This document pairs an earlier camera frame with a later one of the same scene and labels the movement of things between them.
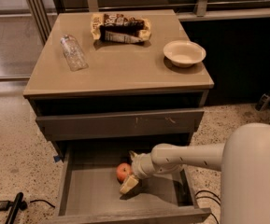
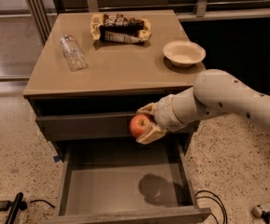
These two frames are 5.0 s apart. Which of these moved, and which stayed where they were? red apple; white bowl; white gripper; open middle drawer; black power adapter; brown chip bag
Moved: red apple; white gripper
Stayed: white bowl; black power adapter; open middle drawer; brown chip bag
